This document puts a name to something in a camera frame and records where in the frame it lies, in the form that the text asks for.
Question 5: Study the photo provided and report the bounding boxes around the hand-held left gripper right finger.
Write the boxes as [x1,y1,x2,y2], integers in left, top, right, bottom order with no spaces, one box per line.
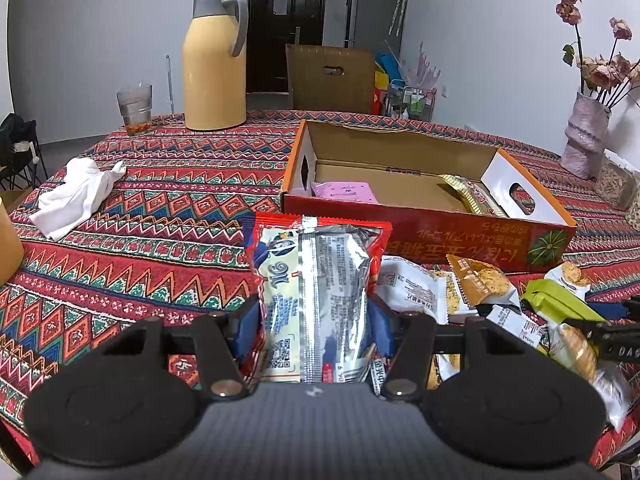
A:
[367,299,543,403]

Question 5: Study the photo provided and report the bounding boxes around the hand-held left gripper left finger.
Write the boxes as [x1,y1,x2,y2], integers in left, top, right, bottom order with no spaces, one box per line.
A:
[102,294,265,402]

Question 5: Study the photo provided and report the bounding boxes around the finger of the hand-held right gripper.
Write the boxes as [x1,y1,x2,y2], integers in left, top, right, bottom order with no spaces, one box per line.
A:
[586,298,640,321]
[567,316,613,348]

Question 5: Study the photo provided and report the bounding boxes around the green snack packet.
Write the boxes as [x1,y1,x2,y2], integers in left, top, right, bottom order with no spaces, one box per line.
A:
[520,279,606,326]

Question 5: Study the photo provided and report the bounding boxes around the white printed snack packet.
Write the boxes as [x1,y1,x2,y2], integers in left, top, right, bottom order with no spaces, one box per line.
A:
[487,305,549,356]

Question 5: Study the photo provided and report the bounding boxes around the silver red snack packet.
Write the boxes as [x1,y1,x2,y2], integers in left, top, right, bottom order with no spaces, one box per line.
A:
[248,212,393,385]

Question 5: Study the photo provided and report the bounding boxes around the red cardboard box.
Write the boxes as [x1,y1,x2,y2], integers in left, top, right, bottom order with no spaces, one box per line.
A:
[280,120,578,273]

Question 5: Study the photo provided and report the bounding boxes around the clear wrapped bread packet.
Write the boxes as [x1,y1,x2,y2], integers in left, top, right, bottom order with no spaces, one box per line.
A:
[547,322,632,431]

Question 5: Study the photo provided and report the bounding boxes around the white silver snack packet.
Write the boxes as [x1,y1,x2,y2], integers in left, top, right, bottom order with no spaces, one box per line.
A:
[375,255,476,323]

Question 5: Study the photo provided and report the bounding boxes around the small white cracker packet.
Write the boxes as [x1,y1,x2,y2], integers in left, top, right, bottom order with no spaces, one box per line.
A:
[545,262,592,301]

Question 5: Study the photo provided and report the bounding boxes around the brown gold snack packet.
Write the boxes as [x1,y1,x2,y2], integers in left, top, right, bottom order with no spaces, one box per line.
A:
[446,254,521,311]

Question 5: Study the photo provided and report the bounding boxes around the patterned tablecloth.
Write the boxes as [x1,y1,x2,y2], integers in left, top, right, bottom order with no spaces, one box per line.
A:
[0,110,640,480]

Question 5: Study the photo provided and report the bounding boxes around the pink snack packet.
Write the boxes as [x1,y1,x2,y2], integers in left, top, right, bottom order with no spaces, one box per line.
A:
[310,181,379,205]

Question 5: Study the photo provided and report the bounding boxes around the long gold snack packet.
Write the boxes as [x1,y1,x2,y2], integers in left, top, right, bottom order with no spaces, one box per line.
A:
[439,174,511,218]

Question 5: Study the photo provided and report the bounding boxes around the pink vase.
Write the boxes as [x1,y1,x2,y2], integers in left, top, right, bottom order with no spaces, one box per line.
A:
[560,92,612,180]

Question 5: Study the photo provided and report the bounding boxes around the white cloth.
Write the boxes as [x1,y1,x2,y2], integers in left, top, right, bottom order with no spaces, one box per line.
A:
[29,157,127,241]

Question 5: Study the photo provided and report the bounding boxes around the brown cardboard box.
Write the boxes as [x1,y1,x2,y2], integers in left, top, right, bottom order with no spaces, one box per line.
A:
[285,44,376,113]

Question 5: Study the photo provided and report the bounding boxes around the dried roses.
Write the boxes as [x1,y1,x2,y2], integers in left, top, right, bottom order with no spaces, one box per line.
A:
[555,0,640,108]

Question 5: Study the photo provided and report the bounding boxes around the glass cup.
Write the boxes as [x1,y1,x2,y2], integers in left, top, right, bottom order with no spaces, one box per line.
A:
[116,84,153,136]

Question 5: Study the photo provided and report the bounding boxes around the yellow thermos jug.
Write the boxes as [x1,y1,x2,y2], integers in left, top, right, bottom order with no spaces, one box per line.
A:
[182,0,249,132]

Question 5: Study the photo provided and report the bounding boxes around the orange object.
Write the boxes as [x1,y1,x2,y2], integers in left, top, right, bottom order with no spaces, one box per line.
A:
[0,199,25,286]

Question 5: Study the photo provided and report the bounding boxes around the blue plastic items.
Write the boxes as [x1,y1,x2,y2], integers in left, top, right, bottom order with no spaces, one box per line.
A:
[375,52,402,90]

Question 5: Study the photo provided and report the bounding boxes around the black bag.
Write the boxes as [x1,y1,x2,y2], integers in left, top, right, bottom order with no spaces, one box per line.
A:
[0,112,48,191]

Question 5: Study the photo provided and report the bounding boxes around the dark door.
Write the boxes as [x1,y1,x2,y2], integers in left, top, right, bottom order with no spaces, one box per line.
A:
[247,0,328,95]

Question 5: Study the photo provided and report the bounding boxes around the grey refrigerator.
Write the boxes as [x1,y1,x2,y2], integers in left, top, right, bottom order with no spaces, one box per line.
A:
[345,0,408,51]

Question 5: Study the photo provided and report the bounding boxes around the white umbrella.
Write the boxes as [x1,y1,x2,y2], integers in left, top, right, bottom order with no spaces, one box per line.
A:
[387,0,411,37]

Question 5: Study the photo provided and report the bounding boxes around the wire rack with bottles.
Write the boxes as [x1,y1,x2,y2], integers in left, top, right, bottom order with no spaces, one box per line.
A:
[385,80,437,122]

